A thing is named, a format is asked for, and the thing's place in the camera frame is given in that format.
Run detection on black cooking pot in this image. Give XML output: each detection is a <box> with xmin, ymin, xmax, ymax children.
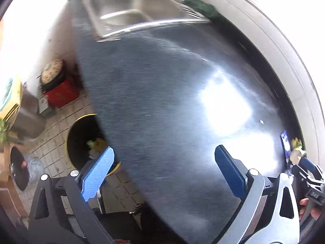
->
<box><xmin>39</xmin><ymin>67</ymin><xmax>67</xmax><ymax>94</ymax></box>

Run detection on person's right hand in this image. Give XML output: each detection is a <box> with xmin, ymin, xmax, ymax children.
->
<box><xmin>299</xmin><ymin>198</ymin><xmax>323</xmax><ymax>221</ymax></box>

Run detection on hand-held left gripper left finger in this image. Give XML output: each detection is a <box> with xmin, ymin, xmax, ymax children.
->
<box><xmin>28</xmin><ymin>146</ymin><xmax>120</xmax><ymax>244</ymax></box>

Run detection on stainless steel sink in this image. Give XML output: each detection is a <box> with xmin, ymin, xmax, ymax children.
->
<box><xmin>82</xmin><ymin>0</ymin><xmax>212</xmax><ymax>40</ymax></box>

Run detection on blue snack wrapper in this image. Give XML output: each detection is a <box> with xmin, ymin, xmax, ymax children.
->
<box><xmin>280</xmin><ymin>130</ymin><xmax>292</xmax><ymax>164</ymax></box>

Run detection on yellow cardboard box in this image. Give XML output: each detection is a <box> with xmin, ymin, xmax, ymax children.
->
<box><xmin>0</xmin><ymin>76</ymin><xmax>23</xmax><ymax>120</ymax></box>

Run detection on black bin with yellow rim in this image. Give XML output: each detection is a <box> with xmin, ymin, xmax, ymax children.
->
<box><xmin>65</xmin><ymin>113</ymin><xmax>123</xmax><ymax>177</ymax></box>

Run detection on grey plastic crate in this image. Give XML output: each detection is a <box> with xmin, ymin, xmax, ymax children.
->
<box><xmin>38</xmin><ymin>88</ymin><xmax>56</xmax><ymax>119</ymax></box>

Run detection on red box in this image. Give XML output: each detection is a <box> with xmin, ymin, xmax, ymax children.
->
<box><xmin>44</xmin><ymin>78</ymin><xmax>80</xmax><ymax>108</ymax></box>

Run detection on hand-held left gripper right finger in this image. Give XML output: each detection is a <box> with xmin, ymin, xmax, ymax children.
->
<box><xmin>211</xmin><ymin>145</ymin><xmax>301</xmax><ymax>244</ymax></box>

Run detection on green cloth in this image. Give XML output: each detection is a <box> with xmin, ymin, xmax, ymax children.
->
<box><xmin>183</xmin><ymin>0</ymin><xmax>221</xmax><ymax>20</ymax></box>

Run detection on black wok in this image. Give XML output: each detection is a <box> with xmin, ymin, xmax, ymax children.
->
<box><xmin>9</xmin><ymin>146</ymin><xmax>30</xmax><ymax>192</ymax></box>

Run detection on round patterned lid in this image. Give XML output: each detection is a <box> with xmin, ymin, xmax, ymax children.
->
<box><xmin>41</xmin><ymin>59</ymin><xmax>64</xmax><ymax>83</ymax></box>

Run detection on clear plastic water bottle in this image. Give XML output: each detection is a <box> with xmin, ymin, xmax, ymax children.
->
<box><xmin>25</xmin><ymin>156</ymin><xmax>46</xmax><ymax>183</ymax></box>

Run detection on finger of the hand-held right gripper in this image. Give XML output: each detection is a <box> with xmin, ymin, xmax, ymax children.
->
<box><xmin>300</xmin><ymin>157</ymin><xmax>325</xmax><ymax>181</ymax></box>
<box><xmin>291</xmin><ymin>165</ymin><xmax>310</xmax><ymax>184</ymax></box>

